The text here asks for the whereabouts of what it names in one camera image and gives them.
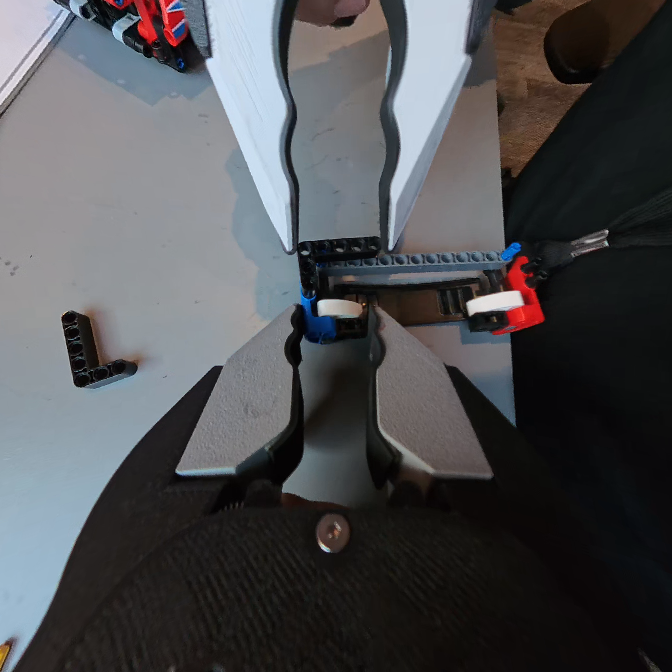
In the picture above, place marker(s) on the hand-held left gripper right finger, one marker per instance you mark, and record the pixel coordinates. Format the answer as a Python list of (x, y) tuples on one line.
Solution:
[(425, 414)]

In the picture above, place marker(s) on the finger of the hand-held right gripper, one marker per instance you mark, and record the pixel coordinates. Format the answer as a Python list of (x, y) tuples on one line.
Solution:
[(430, 78), (246, 78)]

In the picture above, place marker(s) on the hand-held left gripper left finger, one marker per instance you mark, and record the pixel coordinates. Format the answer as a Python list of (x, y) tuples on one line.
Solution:
[(246, 404)]

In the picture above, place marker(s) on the grey beam brick assembly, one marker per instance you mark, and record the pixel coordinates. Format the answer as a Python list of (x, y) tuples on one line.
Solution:
[(420, 262)]

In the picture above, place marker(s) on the black L-shaped beam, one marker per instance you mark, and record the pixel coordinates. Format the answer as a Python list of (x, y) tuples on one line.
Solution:
[(336, 245), (78, 346)]

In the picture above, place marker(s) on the grey desk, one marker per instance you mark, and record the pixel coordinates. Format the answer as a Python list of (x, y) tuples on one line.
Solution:
[(131, 210)]

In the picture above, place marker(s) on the person's right hand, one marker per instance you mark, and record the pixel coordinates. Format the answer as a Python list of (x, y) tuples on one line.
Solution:
[(336, 10)]

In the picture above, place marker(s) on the red blue white toy car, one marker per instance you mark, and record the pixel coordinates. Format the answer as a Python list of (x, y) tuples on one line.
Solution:
[(152, 26)]

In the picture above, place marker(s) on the dark round object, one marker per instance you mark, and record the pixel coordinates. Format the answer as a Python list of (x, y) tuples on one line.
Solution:
[(582, 42)]

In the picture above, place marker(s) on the building instruction booklet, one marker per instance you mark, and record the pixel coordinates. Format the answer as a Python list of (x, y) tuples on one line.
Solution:
[(21, 42)]

